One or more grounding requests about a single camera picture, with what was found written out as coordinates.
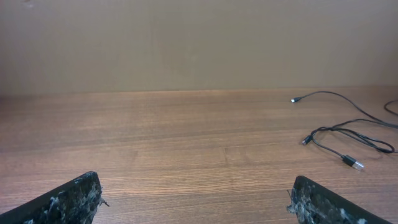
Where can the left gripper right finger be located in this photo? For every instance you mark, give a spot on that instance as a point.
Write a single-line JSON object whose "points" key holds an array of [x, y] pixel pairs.
{"points": [[315, 204]]}

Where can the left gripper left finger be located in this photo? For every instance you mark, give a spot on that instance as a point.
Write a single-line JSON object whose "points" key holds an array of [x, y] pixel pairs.
{"points": [[76, 201]]}

